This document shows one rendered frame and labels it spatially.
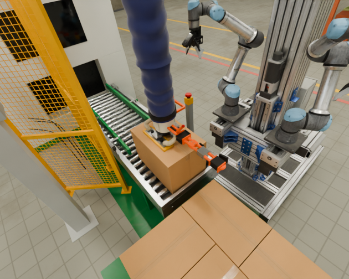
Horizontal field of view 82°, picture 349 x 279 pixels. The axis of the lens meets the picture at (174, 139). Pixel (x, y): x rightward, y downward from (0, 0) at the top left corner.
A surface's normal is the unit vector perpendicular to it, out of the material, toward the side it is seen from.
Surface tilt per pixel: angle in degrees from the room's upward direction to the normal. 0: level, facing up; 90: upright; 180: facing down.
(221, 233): 0
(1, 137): 90
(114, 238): 0
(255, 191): 0
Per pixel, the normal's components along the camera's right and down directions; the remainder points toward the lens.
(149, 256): -0.10, -0.72
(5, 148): 0.62, 0.50
